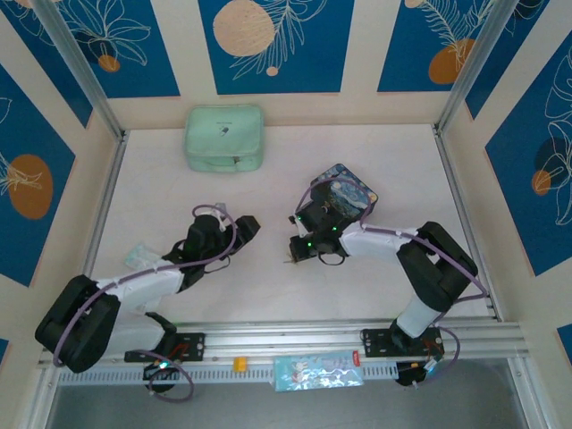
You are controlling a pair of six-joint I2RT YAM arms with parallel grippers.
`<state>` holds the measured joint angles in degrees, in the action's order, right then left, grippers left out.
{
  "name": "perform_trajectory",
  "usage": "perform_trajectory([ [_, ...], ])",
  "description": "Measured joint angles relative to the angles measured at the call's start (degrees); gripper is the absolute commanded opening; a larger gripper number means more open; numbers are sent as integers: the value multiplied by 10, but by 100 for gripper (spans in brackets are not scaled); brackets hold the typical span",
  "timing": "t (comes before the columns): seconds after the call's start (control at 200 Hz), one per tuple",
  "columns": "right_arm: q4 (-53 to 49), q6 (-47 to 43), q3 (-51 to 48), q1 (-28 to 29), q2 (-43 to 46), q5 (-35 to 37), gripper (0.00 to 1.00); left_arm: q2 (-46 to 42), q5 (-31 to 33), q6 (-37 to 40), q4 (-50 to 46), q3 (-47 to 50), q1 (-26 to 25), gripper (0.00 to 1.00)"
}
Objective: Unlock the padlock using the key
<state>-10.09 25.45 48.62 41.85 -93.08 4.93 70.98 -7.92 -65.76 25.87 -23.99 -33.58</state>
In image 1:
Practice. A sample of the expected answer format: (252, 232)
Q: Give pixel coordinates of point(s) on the blue cartoon print pouch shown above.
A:
(319, 371)

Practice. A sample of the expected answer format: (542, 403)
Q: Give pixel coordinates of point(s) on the black controller board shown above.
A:
(418, 373)
(161, 373)

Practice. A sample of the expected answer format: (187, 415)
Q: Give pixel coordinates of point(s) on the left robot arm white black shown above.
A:
(147, 286)

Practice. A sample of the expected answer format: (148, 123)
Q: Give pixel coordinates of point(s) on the mint green zipper pouch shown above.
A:
(223, 136)

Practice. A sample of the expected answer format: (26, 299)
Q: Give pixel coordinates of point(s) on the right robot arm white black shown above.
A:
(429, 268)

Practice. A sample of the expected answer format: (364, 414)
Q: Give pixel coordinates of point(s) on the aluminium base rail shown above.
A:
(290, 339)

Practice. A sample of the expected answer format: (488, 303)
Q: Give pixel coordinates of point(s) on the aluminium corner post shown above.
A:
(80, 67)
(473, 67)

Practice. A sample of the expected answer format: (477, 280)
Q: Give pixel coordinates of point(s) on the small yellow block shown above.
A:
(241, 364)

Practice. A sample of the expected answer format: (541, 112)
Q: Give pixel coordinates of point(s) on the aluminium side rail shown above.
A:
(465, 223)
(105, 214)

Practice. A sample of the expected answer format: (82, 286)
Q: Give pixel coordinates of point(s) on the small pale wipe packet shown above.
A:
(142, 257)

